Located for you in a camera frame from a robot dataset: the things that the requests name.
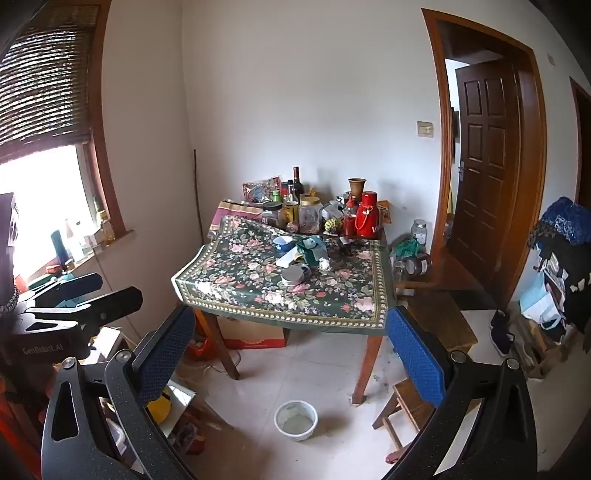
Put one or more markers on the dark blue bottle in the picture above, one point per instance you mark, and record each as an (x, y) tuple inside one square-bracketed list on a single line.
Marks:
[(59, 247)]

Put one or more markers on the yellow-labelled liquor bottle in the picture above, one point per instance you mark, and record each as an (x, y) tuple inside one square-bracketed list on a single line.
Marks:
[(291, 212)]

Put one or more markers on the white plastic bucket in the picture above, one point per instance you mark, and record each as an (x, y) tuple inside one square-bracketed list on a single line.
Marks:
[(295, 422)]

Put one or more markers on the wooden framed window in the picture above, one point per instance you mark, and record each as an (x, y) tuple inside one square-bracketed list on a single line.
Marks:
[(105, 184)]

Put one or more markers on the white paper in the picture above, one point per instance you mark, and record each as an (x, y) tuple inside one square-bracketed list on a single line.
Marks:
[(324, 264)]

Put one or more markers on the beige light switch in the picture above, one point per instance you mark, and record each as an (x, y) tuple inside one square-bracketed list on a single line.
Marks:
[(425, 129)]

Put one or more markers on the red thermos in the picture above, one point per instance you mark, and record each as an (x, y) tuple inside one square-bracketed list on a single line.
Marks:
[(368, 217)]

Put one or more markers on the green mesh bag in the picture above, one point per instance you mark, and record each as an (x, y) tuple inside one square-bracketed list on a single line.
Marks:
[(406, 248)]

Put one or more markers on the brown wooden door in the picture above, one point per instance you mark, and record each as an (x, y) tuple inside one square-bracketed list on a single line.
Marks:
[(485, 161)]

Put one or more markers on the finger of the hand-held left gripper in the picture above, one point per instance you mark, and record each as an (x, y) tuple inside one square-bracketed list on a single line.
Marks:
[(78, 283), (111, 304)]

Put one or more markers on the red bottle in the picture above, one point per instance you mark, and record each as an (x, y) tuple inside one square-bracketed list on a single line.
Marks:
[(349, 224)]

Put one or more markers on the blue ceramic cup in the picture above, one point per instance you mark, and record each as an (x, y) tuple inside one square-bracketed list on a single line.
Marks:
[(281, 247)]

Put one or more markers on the yellow-lidded clear jar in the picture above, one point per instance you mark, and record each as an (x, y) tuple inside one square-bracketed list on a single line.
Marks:
[(310, 217)]

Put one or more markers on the black garment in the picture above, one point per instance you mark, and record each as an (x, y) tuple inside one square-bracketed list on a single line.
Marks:
[(577, 277)]

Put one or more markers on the blue knit cloth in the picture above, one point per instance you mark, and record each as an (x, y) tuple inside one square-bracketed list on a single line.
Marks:
[(565, 219)]

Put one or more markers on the cardboard box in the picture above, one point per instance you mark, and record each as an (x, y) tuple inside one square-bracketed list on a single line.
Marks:
[(249, 334)]

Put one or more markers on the printed snack bag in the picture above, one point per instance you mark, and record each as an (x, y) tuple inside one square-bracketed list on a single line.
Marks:
[(261, 189)]

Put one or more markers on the tape roll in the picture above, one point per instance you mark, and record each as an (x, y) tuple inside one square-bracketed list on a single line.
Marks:
[(419, 265)]

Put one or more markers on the dark-lidded jar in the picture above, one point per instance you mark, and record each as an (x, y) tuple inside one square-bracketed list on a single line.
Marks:
[(272, 214)]

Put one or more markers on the bamboo window blind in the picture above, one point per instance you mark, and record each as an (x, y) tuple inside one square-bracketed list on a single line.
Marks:
[(41, 83)]

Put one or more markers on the wooden door frame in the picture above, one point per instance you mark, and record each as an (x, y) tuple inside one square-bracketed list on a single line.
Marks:
[(533, 184), (582, 138)]

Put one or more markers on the glass jar with lid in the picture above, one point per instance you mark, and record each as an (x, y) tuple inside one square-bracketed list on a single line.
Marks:
[(419, 233)]

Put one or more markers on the yellow plastic item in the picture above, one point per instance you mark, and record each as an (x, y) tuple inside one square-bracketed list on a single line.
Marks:
[(159, 406)]

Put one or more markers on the light blue plastic bag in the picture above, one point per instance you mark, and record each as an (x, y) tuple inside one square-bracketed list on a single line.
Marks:
[(538, 302)]

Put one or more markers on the wooden table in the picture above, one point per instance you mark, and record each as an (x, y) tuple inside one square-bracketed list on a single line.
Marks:
[(367, 369)]

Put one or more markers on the brown ceramic vase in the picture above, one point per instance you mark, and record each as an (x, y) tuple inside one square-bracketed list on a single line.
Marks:
[(356, 189)]

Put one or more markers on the dark wine bottle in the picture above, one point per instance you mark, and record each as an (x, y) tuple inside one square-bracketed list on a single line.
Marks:
[(298, 184)]

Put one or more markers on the yellow glass bottle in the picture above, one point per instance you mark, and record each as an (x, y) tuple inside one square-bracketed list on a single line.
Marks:
[(107, 228)]

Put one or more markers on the yellow flower ornament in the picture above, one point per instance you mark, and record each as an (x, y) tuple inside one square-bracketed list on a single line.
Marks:
[(333, 226)]

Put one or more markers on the striped beige cloth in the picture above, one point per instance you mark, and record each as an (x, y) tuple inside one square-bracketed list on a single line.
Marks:
[(233, 210)]

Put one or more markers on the wooden stool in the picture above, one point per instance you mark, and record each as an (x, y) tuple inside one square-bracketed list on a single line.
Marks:
[(411, 397)]

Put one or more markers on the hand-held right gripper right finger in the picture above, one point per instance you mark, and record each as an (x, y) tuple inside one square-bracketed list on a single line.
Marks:
[(415, 355)]

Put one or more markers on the dark wooden bench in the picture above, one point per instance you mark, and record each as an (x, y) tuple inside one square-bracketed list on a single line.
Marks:
[(438, 314)]

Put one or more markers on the floral tablecloth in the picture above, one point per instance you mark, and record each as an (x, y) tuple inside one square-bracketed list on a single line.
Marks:
[(258, 277)]

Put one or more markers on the black shoe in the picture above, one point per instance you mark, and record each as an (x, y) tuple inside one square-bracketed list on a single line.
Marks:
[(501, 330)]

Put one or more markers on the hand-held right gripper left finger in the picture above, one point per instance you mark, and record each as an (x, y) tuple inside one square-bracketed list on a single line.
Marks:
[(171, 355)]

